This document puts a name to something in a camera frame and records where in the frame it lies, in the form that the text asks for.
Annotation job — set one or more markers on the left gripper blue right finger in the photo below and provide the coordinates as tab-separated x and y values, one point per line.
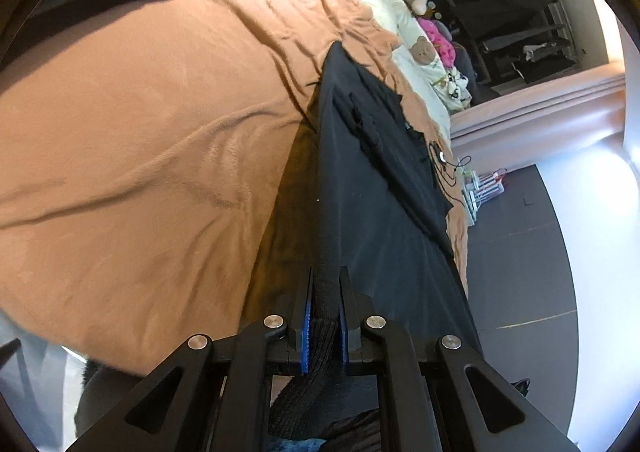
354	309

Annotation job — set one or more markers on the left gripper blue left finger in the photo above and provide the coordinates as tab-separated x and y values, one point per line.
300	323

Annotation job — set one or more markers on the black long sleeve shirt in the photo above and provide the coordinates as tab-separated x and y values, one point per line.
383	222

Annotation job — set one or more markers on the white bedside drawer cabinet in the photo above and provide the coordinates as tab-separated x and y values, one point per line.
472	201

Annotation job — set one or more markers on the black white patterned cushion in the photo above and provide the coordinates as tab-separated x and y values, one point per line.
454	92

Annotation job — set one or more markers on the orange fleece blanket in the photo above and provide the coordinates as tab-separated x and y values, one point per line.
158	168

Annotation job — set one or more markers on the bear print pillow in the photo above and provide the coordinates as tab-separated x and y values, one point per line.
421	50

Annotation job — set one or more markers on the pink curtain right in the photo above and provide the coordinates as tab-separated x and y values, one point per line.
541	121

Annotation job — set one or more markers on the pink plush blanket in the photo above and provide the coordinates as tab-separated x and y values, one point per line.
440	41

